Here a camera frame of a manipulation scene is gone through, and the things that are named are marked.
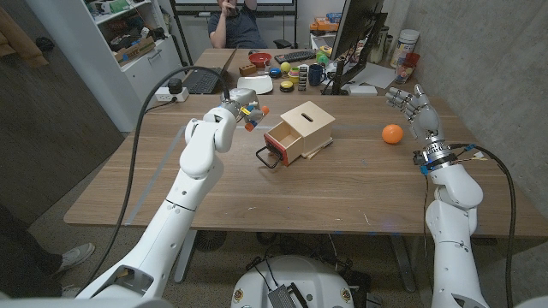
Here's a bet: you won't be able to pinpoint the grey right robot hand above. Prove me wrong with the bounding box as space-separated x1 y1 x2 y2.
384 83 446 151

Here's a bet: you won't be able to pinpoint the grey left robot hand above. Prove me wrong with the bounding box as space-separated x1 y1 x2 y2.
220 87 271 133

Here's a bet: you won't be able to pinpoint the wooden drawer red front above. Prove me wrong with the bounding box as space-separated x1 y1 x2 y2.
255 121 305 169

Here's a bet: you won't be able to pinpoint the wooden box with slot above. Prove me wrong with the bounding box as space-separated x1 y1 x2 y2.
280 100 337 160

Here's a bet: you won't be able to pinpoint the orange ball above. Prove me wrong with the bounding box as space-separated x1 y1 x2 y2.
381 123 405 145

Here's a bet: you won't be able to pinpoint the green toy ball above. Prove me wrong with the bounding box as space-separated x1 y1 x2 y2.
315 44 334 68

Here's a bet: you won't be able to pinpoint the white bowl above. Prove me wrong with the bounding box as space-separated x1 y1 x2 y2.
235 74 274 96

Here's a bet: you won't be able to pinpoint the wooden desk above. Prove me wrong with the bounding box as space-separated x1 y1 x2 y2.
183 47 429 98

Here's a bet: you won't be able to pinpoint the red bowl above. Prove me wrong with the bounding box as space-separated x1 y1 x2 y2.
247 51 273 68

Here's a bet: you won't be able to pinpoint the black laptop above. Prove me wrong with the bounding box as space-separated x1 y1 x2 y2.
182 46 239 95

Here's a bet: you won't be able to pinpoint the clear glass jar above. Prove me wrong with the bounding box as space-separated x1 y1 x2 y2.
393 62 415 86

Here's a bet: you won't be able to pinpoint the white paper sheets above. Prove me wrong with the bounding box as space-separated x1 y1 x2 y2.
342 62 397 90

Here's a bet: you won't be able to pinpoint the small white box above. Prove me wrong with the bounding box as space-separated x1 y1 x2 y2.
347 84 379 96

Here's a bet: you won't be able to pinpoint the black keyboard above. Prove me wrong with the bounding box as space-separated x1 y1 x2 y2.
273 50 318 65

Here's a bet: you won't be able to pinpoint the seated person dark shirt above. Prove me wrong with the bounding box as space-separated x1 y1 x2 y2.
207 0 269 50

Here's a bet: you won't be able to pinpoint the white canister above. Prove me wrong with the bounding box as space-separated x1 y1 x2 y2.
389 28 420 69

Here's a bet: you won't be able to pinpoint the white power strip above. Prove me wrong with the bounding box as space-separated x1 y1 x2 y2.
154 86 190 103

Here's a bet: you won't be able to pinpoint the dark blue mug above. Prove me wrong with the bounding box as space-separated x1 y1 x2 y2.
307 62 329 87

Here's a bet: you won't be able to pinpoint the white shelf cabinet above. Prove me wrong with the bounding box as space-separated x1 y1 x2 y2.
25 0 188 133

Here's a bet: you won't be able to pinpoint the orange box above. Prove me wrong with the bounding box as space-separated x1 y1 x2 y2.
309 16 340 33

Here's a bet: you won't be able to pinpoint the black computer monitor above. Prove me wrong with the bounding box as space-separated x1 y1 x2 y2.
320 0 389 96

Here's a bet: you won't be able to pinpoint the brown cardboard box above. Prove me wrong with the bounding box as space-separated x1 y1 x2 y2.
113 35 158 65

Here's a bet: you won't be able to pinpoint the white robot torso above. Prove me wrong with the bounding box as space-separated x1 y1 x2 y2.
229 255 355 308

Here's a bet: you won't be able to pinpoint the grey heatsink module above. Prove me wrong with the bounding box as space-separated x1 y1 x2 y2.
267 282 308 308

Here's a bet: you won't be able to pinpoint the brown wooden panel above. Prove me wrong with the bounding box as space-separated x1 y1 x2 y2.
0 6 51 69

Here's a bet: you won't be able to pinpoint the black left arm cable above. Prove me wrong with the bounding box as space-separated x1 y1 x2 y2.
79 65 232 296

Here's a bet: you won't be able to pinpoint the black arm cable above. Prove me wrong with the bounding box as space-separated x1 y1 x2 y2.
456 143 518 308
79 65 232 296

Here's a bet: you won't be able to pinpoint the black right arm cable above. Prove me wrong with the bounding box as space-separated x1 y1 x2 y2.
456 143 518 308

